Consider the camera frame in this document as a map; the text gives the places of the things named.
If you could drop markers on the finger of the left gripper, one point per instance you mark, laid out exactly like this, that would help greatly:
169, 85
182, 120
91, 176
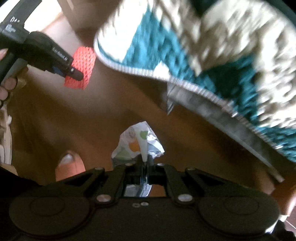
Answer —
71, 72

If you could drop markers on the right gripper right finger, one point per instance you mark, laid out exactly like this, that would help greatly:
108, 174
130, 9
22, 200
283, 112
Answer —
170, 179

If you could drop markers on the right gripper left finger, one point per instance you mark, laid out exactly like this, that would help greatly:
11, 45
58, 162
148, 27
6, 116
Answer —
125, 180

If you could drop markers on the red woven mesh piece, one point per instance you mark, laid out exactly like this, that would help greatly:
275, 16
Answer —
84, 61

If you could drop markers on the colourful printed wrapper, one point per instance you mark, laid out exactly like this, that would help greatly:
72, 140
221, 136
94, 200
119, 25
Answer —
138, 144

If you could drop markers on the person's left hand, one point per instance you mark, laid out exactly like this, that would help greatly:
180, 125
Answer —
8, 81

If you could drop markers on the left brown slipper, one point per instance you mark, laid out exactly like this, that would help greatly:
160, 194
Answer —
69, 165

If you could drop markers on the teal white zigzag quilt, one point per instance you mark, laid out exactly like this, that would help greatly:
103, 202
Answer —
240, 54

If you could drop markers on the grey metal bench frame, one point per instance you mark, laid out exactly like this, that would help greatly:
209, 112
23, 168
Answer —
226, 122

